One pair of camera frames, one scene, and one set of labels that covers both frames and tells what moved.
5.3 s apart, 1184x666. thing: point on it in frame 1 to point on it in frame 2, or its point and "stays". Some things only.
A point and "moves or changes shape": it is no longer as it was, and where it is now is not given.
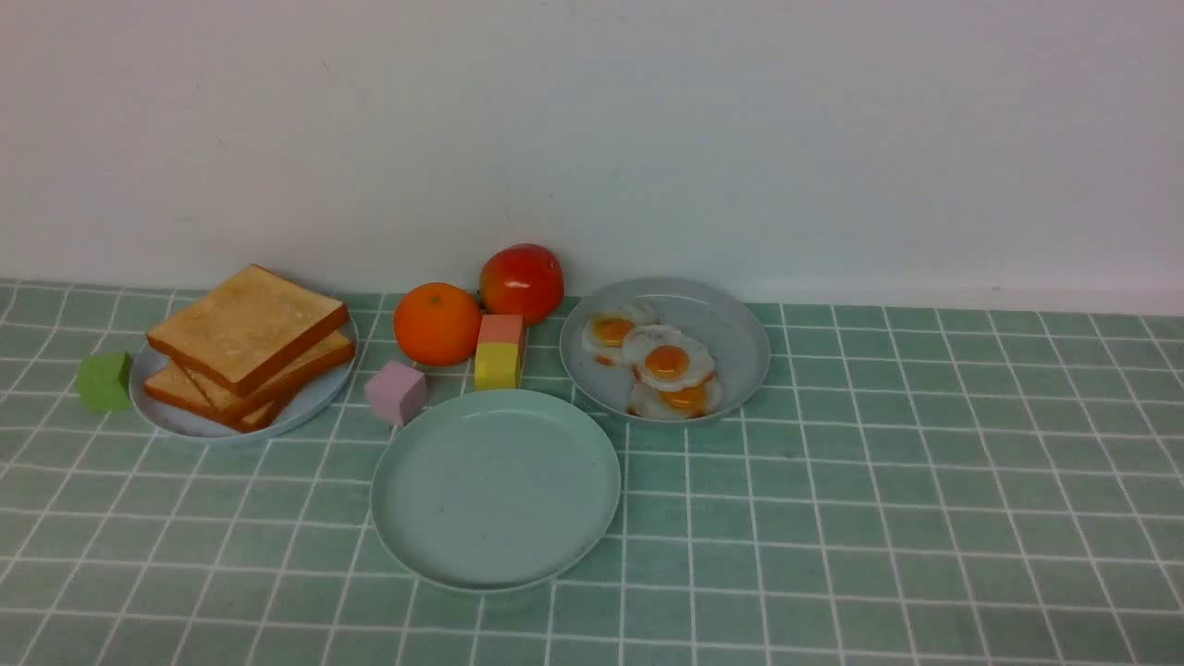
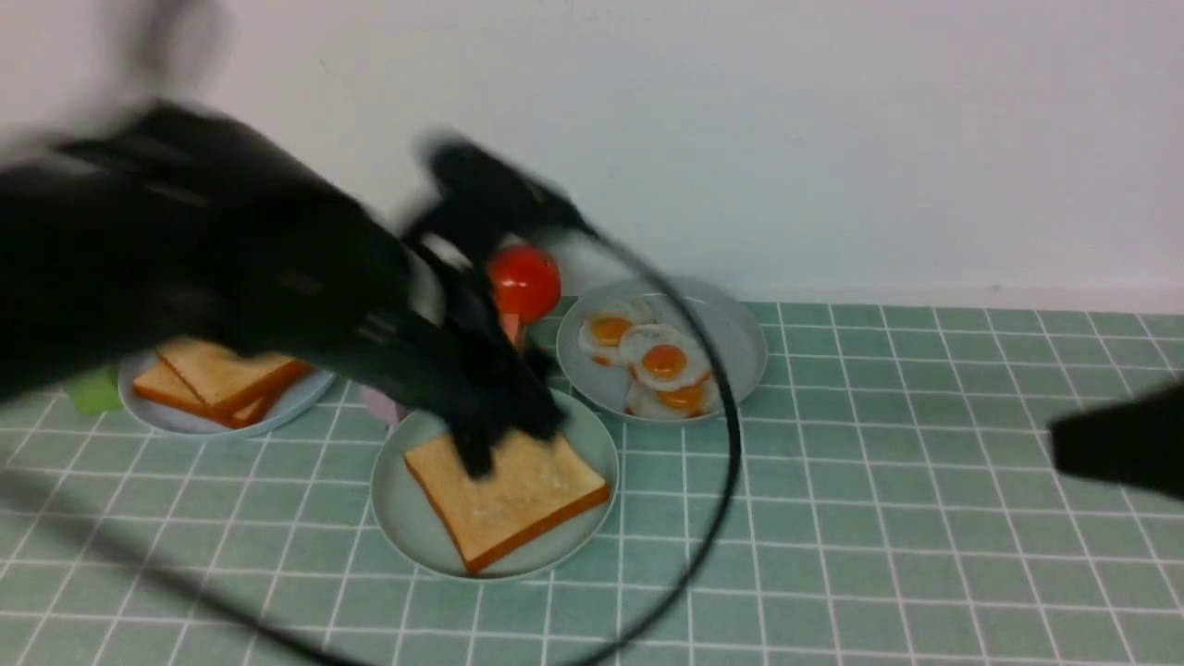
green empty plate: x=498 y=491 stays
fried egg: x=699 y=400 stays
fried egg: x=666 y=358 stays
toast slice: x=245 y=327 moves or changes shape
